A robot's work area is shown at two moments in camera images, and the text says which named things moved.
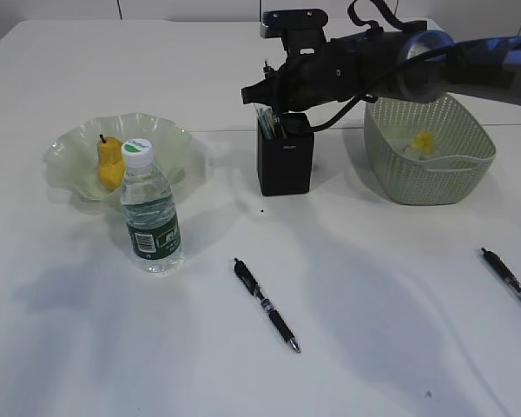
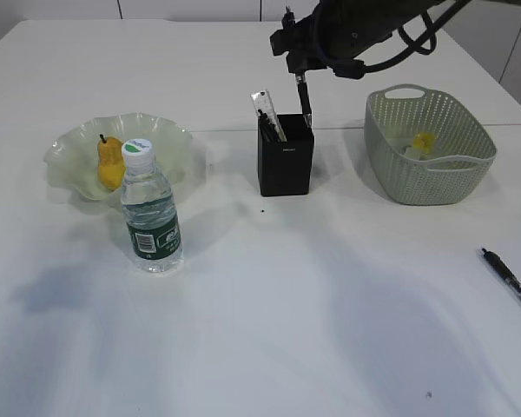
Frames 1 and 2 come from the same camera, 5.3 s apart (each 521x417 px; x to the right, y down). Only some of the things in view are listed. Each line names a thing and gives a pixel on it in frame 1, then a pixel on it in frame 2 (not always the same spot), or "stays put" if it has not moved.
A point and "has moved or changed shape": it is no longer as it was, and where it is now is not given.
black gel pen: (499, 265) stays put
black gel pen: (269, 71) -> (267, 131)
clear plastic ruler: (267, 119) stays put
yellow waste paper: (425, 141) stays put
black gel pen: (249, 281) has moved or changed shape
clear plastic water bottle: (149, 210) stays put
